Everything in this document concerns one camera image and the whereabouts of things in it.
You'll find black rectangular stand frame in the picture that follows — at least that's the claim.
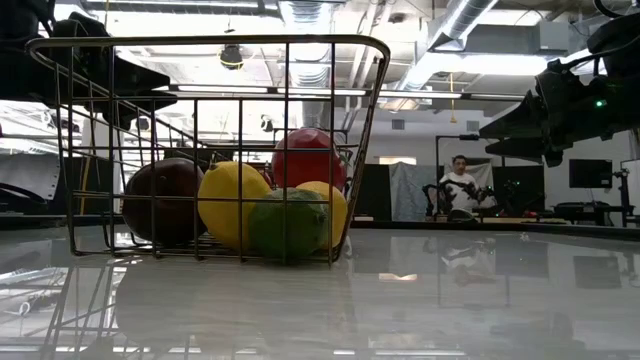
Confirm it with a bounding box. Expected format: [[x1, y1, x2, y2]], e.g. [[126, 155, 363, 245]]
[[434, 133, 506, 221]]

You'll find white perforated sheet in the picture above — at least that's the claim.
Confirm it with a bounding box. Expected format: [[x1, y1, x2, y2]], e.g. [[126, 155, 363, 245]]
[[0, 152, 64, 201]]

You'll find wire basket with larger mesh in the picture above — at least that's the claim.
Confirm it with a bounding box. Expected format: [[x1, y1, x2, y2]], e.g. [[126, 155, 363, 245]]
[[24, 33, 392, 266]]

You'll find green lime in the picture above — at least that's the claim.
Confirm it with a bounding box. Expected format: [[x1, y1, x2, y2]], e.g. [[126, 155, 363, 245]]
[[248, 187, 330, 260]]

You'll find yellow orange mango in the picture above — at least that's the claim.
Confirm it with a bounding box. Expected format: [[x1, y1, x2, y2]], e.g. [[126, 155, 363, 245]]
[[296, 180, 349, 250]]

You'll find person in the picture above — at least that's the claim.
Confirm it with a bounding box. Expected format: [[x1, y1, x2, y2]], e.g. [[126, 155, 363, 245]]
[[438, 154, 496, 221]]

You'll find dark red plum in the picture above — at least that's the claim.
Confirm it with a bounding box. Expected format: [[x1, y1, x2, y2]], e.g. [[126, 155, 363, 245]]
[[122, 157, 209, 247]]

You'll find black wall monitor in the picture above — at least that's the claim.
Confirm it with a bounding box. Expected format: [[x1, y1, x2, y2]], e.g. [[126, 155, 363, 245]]
[[568, 158, 614, 190]]

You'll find long overhead light rail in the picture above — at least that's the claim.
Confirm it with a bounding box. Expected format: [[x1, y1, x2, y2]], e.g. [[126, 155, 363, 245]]
[[149, 82, 526, 104]]

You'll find silver ventilation duct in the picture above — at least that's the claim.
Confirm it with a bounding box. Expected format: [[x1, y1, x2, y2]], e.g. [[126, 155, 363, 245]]
[[399, 0, 501, 91]]

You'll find grey hanging cloth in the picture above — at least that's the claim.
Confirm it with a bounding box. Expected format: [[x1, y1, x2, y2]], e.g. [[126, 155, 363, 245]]
[[389, 162, 437, 222]]

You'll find yellow lemon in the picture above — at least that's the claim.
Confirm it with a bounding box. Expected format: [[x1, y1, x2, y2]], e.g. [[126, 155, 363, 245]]
[[197, 160, 274, 251]]

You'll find dark dome ceiling fixture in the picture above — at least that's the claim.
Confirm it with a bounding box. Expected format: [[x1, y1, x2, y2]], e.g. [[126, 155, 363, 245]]
[[218, 43, 245, 71]]

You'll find red fruit with green calyx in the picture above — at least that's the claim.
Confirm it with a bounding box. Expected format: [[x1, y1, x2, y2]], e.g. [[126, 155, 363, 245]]
[[272, 127, 348, 192]]

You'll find yellow hanging cord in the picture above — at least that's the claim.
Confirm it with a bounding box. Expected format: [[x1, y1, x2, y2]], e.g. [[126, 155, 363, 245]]
[[448, 72, 459, 125]]

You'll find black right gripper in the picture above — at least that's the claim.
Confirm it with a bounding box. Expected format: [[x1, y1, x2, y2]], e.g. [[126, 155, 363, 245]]
[[478, 58, 640, 169]]

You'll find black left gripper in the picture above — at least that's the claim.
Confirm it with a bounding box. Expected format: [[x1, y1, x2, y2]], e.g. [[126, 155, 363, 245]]
[[49, 10, 179, 130]]

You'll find dark background table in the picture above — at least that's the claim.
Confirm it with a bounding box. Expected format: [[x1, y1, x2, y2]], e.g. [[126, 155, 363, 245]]
[[552, 201, 636, 226]]

